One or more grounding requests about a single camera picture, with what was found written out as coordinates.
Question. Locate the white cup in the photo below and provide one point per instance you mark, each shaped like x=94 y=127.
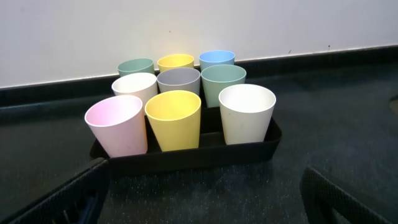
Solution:
x=245 y=121
x=136 y=87

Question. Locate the blue cup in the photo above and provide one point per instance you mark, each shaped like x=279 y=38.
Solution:
x=216 y=57

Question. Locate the grey cup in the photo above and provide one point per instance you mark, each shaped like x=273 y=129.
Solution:
x=178 y=79

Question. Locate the black tray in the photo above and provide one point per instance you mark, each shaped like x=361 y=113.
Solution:
x=202 y=158

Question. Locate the yellow cup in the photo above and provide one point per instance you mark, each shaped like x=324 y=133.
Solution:
x=175 y=127
x=175 y=60

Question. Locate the green cup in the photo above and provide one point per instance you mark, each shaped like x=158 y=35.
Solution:
x=217 y=84
x=135 y=66

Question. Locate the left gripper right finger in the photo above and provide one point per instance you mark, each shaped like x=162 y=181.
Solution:
x=326 y=202

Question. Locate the pink cup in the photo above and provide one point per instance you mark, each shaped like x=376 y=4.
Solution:
x=118 y=130

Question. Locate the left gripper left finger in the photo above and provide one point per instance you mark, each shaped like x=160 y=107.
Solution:
x=62 y=202

